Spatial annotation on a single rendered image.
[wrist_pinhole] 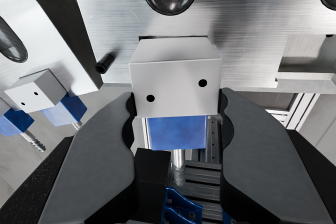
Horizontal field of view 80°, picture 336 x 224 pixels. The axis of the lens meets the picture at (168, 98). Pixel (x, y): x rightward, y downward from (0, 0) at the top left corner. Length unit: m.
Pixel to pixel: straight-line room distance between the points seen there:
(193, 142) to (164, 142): 0.02
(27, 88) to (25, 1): 0.09
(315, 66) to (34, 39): 0.28
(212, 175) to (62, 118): 0.44
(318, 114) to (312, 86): 1.24
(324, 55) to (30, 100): 0.30
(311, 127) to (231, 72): 1.47
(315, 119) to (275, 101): 0.51
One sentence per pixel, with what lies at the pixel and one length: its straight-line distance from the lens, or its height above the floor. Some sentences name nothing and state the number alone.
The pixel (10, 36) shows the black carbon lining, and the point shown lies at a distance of 0.29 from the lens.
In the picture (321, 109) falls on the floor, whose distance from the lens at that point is 1.53.
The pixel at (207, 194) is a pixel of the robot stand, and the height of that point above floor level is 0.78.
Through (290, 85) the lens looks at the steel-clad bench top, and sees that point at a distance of 0.31.
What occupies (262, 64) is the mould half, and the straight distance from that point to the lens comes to 0.17.
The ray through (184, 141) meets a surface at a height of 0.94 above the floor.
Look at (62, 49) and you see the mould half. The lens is 0.25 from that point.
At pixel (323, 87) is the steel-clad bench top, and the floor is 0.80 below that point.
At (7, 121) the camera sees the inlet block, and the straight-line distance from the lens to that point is 0.37.
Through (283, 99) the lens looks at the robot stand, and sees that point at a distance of 1.12.
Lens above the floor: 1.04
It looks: 50 degrees down
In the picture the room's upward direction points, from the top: 166 degrees counter-clockwise
